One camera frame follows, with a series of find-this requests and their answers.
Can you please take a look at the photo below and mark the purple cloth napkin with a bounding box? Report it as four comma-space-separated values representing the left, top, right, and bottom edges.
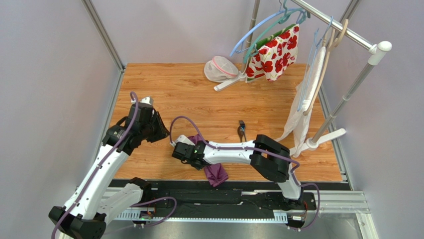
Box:
188, 133, 229, 188

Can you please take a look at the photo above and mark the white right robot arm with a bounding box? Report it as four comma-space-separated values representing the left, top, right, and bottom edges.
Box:
171, 134, 302, 200

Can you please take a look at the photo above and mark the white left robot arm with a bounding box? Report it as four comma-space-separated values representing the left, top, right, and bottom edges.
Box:
48, 92, 169, 239

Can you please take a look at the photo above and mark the white mesh laundry bag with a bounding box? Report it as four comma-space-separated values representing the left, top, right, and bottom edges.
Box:
204, 56, 239, 83

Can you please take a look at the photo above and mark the white towel on hanger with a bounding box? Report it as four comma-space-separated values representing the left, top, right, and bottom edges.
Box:
276, 47, 327, 158

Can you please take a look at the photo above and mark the red poppy floral cloth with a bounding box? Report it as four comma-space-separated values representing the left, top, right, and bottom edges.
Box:
245, 24, 300, 83

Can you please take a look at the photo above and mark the teal plastic hanger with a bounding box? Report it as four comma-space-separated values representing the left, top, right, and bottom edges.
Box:
230, 0, 311, 64

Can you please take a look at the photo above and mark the light blue plastic hanger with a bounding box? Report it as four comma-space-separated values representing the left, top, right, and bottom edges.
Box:
229, 9, 309, 56

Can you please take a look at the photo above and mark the metal clothes rack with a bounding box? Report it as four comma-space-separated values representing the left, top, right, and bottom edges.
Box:
214, 0, 393, 156

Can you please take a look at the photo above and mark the blue thin wire hanger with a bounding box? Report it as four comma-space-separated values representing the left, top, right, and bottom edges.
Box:
297, 16, 333, 113

